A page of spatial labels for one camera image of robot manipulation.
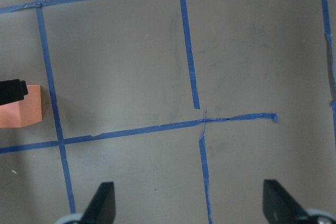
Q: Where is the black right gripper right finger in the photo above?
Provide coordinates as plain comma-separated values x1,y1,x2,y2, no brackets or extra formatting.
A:
262,179,312,224

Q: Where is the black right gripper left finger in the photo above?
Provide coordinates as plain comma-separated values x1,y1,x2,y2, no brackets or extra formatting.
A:
81,182,116,223

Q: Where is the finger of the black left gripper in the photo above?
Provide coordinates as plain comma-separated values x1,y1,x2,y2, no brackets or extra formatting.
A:
0,79,28,105

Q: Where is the orange block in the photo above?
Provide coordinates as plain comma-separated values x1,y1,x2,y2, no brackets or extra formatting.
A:
1,85,43,129

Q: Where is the brown paper mat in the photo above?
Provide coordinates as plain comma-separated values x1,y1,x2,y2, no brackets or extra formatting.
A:
1,0,335,223

